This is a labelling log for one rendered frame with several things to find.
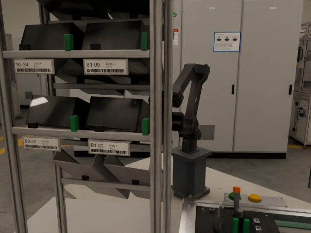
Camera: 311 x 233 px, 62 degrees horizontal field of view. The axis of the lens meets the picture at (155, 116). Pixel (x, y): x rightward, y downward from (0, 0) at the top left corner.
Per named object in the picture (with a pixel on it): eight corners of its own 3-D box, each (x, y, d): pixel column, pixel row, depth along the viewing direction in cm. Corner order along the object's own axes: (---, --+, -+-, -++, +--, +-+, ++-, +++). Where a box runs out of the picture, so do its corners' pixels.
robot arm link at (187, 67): (193, 70, 118) (187, 51, 111) (210, 70, 113) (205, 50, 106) (165, 117, 103) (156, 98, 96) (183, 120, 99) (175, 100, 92)
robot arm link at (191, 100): (195, 66, 118) (189, 61, 113) (211, 66, 114) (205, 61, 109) (182, 135, 115) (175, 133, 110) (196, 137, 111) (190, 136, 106)
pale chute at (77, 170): (95, 193, 93) (99, 180, 95) (128, 199, 89) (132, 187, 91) (50, 160, 71) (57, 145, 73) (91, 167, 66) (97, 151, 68)
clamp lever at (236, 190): (232, 211, 80) (233, 186, 81) (239, 211, 80) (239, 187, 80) (233, 214, 76) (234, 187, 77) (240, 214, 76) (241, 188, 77)
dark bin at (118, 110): (133, 144, 84) (137, 121, 86) (171, 148, 80) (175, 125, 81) (84, 127, 59) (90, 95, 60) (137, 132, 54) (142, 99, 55)
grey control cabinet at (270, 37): (224, 148, 439) (233, 6, 391) (272, 148, 437) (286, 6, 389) (233, 159, 386) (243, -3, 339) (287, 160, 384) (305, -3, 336)
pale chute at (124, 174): (135, 196, 90) (139, 184, 93) (171, 204, 86) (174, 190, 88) (102, 164, 68) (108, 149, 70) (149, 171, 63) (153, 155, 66)
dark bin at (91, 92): (87, 94, 84) (91, 72, 85) (123, 95, 79) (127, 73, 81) (17, 54, 58) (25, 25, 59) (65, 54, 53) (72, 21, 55)
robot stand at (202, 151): (186, 181, 129) (187, 143, 125) (210, 192, 119) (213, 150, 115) (165, 191, 120) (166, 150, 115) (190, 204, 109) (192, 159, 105)
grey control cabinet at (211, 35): (177, 147, 441) (179, 6, 393) (224, 148, 439) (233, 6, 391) (178, 159, 389) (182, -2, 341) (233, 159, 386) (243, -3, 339)
